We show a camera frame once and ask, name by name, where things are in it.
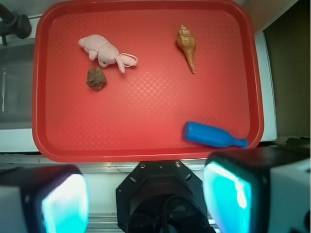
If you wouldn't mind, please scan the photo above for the blue plastic bottle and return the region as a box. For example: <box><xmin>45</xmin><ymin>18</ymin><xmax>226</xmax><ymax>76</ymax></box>
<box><xmin>182</xmin><ymin>121</ymin><xmax>248</xmax><ymax>149</ymax></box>

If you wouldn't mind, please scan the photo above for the red plastic tray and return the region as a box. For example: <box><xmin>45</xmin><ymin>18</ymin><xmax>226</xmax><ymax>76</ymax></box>
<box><xmin>32</xmin><ymin>0</ymin><xmax>264</xmax><ymax>163</ymax></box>

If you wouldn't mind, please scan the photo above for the black clamp knob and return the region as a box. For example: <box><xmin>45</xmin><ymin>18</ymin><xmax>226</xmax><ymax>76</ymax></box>
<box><xmin>0</xmin><ymin>3</ymin><xmax>32</xmax><ymax>46</ymax></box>

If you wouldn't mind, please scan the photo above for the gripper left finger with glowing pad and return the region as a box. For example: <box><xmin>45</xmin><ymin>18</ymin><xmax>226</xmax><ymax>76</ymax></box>
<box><xmin>0</xmin><ymin>165</ymin><xmax>90</xmax><ymax>233</ymax></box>

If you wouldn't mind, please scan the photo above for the tan spiral seashell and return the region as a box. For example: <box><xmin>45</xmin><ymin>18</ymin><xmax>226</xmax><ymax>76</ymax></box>
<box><xmin>176</xmin><ymin>25</ymin><xmax>196</xmax><ymax>74</ymax></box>

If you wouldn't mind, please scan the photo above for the brown rock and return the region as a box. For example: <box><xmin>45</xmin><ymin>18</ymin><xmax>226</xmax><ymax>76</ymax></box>
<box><xmin>86</xmin><ymin>67</ymin><xmax>106</xmax><ymax>91</ymax></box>

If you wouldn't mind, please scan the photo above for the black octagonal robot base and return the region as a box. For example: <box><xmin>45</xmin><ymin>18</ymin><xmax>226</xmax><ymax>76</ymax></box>
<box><xmin>116</xmin><ymin>161</ymin><xmax>215</xmax><ymax>233</ymax></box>

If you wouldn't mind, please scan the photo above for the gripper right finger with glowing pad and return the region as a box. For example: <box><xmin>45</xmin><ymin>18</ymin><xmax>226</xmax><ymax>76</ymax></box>
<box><xmin>203</xmin><ymin>147</ymin><xmax>311</xmax><ymax>233</ymax></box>

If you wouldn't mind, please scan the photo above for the pink plush bunny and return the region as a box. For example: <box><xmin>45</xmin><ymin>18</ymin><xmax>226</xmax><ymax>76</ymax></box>
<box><xmin>78</xmin><ymin>34</ymin><xmax>138</xmax><ymax>73</ymax></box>

